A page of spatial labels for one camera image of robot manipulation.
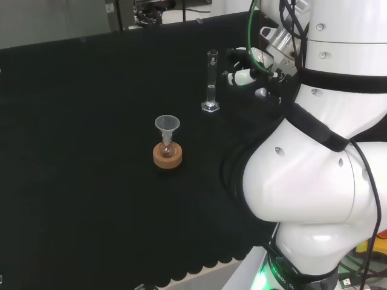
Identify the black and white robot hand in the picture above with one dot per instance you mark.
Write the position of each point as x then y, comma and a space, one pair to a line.
242, 77

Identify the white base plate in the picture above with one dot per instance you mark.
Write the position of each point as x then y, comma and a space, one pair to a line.
242, 272

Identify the clear glass graduated cylinder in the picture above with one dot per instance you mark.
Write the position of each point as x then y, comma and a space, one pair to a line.
210, 90

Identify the clear plastic funnel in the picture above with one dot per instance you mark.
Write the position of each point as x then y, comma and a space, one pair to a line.
167, 124

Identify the small round-bottom glass flask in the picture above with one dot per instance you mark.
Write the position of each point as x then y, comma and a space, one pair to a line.
167, 151

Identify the yellow stop button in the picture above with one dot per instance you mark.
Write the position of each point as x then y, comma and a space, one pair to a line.
364, 247

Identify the black bench cloth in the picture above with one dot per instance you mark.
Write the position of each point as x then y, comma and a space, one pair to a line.
90, 151

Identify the black stand pole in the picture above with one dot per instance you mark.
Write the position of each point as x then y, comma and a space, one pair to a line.
184, 10

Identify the silver usb plug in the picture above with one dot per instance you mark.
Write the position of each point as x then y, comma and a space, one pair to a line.
347, 282

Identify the grey metal cabinet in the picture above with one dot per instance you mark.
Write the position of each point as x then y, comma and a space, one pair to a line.
112, 15

